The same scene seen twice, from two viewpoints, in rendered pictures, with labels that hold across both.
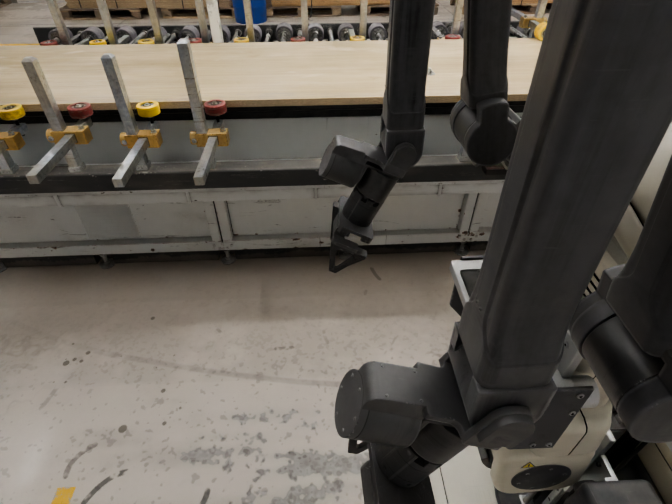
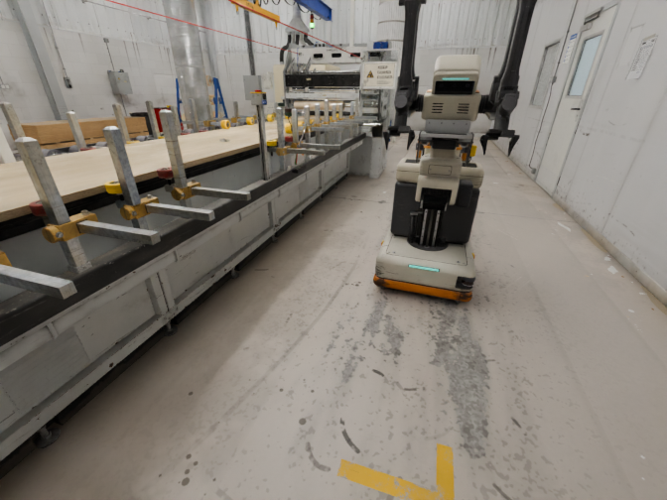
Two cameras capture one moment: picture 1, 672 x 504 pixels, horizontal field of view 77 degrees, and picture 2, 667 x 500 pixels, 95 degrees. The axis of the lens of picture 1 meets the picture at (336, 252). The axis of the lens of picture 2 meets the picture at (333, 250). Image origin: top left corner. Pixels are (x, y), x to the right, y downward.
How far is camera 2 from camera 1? 158 cm
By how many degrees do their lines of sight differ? 58
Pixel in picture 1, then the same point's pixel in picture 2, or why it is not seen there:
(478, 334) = (514, 75)
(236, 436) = (342, 351)
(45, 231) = not seen: outside the picture
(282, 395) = (325, 325)
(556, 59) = (525, 21)
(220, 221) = (165, 290)
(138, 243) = (94, 368)
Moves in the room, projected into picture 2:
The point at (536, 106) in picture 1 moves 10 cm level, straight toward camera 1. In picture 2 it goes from (522, 29) to (552, 25)
